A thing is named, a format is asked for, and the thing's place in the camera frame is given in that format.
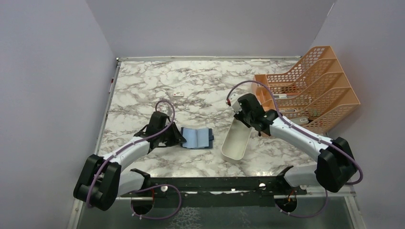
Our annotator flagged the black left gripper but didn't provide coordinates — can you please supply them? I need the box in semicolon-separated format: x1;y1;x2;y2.
158;121;187;146

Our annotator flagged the blue leather card holder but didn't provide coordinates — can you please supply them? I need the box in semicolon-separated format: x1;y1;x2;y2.
180;127;214;149

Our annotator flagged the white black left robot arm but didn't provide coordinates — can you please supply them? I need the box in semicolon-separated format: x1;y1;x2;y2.
73;111;186;211

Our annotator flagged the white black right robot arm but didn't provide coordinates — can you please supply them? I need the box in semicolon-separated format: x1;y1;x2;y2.
226;93;358;194

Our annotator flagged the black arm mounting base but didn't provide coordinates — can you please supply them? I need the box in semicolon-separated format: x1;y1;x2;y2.
119;169;307;215

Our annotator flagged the small white red card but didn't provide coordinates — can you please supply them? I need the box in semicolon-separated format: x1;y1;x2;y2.
173;92;184;97

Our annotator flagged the white oblong plastic tray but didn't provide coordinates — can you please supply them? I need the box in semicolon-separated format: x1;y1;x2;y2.
221;118;252;164

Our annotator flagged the grey red box in organizer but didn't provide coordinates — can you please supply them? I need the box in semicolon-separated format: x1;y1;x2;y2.
291;117;309;126

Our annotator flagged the orange mesh file organizer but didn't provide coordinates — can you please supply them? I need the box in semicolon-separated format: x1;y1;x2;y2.
251;46;360;134

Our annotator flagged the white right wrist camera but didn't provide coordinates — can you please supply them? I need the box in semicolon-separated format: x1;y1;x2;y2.
226;93;242;114

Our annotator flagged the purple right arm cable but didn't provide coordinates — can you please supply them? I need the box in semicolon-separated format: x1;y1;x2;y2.
226;80;364;186

